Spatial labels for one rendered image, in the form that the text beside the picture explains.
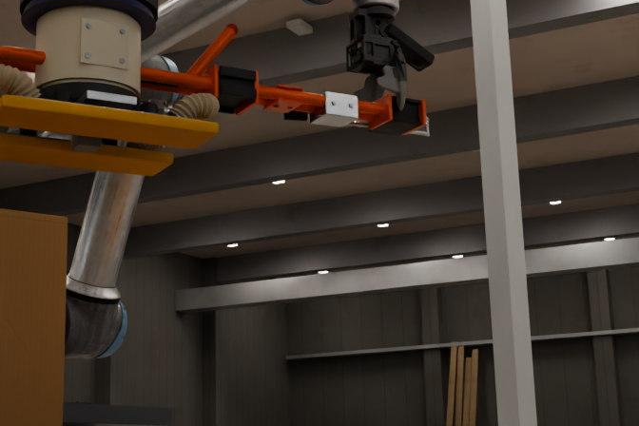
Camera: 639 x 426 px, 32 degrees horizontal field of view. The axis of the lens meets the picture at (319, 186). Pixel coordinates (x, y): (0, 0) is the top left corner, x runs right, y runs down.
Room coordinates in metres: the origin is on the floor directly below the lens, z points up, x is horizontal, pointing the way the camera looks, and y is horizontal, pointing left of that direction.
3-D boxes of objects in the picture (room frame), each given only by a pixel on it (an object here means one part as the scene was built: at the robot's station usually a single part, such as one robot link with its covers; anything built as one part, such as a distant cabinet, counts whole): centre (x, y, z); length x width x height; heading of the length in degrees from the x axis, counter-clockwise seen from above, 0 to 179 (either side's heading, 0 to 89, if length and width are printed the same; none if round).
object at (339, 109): (1.97, -0.03, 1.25); 0.07 x 0.07 x 0.04; 29
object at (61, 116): (1.66, 0.33, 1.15); 0.34 x 0.10 x 0.05; 119
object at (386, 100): (2.03, -0.15, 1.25); 0.08 x 0.07 x 0.05; 119
